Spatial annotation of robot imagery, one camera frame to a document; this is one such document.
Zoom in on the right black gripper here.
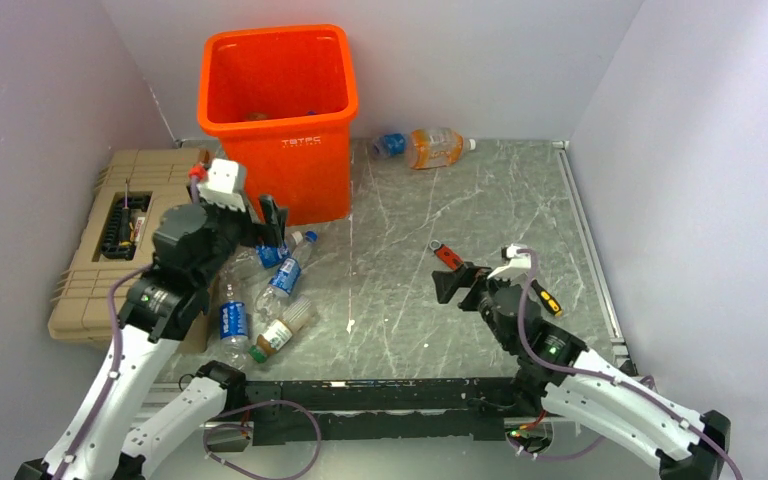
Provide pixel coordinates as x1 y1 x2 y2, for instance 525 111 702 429
432 261 517 351

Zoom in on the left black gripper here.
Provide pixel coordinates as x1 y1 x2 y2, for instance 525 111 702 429
186 181 287 288

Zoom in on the blue label bottle white cap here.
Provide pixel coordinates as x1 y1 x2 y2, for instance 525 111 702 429
225 231 304 279

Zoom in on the large orange juice bottle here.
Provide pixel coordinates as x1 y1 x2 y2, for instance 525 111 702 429
405 128 477 170

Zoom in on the blue crushed bottle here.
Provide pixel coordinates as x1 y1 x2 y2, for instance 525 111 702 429
370 133 407 159

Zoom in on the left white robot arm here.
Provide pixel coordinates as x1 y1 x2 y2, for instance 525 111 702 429
15 195 288 479

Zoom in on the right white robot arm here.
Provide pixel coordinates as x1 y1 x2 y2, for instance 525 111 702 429
431 258 742 479

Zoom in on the orange plastic bin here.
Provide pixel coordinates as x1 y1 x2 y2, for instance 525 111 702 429
197 24 359 225

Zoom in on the blue label water bottle middle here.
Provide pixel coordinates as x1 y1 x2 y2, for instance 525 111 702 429
254 230 318 317

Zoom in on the blue label water bottle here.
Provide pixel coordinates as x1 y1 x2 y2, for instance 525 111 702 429
218 280 251 367
254 230 318 317

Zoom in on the yellow black screwdriver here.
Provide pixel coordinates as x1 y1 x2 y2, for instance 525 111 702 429
531 280 563 317

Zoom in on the brown tea bottle green cap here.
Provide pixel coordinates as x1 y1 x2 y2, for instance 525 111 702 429
248 295 318 363

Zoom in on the blue label water bottle left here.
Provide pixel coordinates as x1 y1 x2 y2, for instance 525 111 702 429
218 280 251 367

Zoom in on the tan tool case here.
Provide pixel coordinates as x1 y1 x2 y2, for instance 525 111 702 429
48 148 211 350

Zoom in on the adjustable wrench red handle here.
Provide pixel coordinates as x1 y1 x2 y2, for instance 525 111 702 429
428 240 463 271

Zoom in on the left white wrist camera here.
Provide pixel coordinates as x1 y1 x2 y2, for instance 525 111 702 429
189 158 247 212

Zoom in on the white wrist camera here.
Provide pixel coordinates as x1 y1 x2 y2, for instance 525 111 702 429
189 158 247 212
487 244 534 281

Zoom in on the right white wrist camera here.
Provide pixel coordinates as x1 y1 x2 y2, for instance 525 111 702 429
487 244 534 281

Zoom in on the black base frame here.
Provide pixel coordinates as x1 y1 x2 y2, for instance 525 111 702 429
209 377 541 446

